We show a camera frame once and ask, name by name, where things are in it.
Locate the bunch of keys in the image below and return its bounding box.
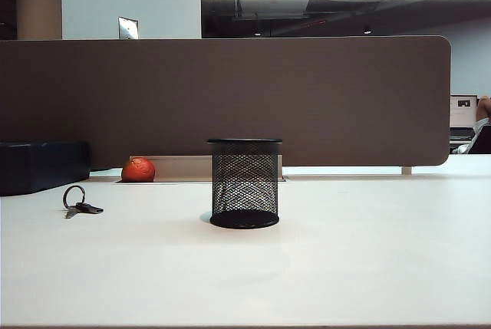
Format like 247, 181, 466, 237
61, 185, 104, 220

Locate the brown fabric desk partition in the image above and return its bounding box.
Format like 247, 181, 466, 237
0, 35, 452, 172

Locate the orange tangerine fruit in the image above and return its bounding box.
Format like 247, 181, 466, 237
121, 156, 157, 183

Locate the dark blue box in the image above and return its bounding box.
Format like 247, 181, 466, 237
0, 140, 92, 197

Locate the white computer monitor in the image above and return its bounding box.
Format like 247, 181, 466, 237
450, 94, 480, 127

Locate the black office chair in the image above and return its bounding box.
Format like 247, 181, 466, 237
467, 125, 491, 155

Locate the seated person in white shirt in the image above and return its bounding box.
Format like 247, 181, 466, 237
452, 94, 491, 154

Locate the black wire mesh basket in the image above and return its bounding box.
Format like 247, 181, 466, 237
206, 137, 284, 229

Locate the grey cable tray lid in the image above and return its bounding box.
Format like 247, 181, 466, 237
129, 154, 285, 183

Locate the silver wall switch plate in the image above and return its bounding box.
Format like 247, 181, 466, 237
117, 16, 140, 41

